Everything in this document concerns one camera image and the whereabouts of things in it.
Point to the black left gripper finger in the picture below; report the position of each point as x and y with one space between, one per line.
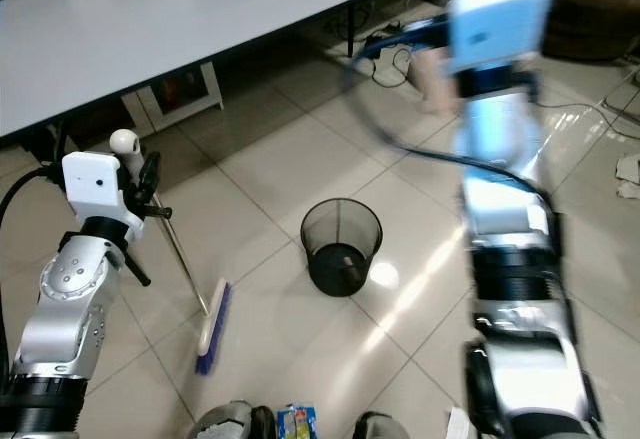
158 211

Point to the broom with blue bristles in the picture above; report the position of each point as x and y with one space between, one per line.
213 334

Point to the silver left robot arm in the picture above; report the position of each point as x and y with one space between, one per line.
70 294

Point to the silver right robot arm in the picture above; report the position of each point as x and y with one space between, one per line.
510 219

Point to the white low cabinet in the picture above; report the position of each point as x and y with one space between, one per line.
185 94

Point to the black table leg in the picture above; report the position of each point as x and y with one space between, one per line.
62 144

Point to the black mesh waste bin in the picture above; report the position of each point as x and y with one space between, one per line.
340 249

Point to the blue snack packet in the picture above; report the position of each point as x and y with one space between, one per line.
298 424

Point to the black power strip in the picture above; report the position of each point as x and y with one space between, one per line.
378 39

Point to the beige bag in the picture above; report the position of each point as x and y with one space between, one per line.
432 84

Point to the grey right robot foot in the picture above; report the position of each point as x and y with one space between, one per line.
380 429

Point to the white paper scrap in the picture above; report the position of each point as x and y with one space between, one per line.
459 425

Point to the crumpled white paper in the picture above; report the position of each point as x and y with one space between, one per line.
628 177

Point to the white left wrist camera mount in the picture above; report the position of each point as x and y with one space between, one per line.
95 191

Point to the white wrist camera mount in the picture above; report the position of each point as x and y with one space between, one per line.
498 21
95 191

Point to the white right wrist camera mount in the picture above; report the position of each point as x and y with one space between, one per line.
498 21

